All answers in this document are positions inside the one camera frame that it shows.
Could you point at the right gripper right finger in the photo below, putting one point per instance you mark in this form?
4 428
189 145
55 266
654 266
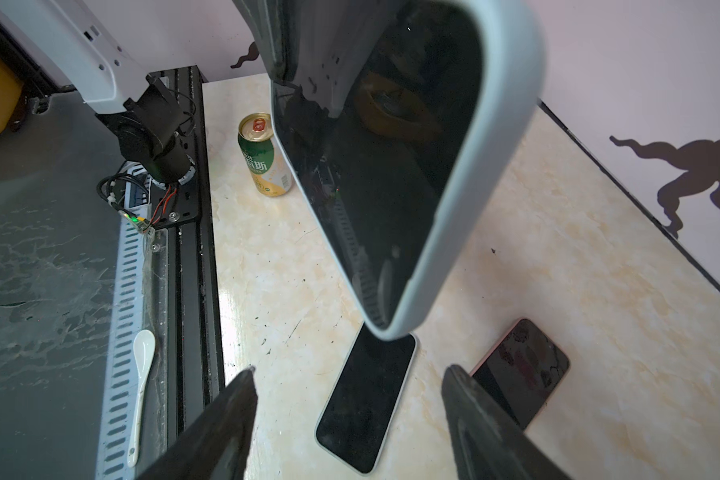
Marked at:
486 443

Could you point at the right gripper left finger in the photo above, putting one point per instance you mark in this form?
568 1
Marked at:
217 444

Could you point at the light blue phone case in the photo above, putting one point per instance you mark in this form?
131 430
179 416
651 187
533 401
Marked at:
513 62

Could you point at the black smartphone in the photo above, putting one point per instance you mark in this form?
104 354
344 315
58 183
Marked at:
372 122

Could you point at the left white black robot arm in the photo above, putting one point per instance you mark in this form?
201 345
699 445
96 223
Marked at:
135 106

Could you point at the phone with pink case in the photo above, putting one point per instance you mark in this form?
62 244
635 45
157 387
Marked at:
521 371

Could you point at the phone with white case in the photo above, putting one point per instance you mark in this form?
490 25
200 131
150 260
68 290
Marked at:
354 423

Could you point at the white plastic spoon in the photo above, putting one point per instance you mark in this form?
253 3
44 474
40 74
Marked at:
144 346

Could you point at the green gold drink can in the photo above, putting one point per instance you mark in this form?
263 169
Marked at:
270 173

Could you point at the white slotted cable duct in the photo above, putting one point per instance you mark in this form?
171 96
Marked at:
121 377

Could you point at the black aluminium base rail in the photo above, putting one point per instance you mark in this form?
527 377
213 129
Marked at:
192 344

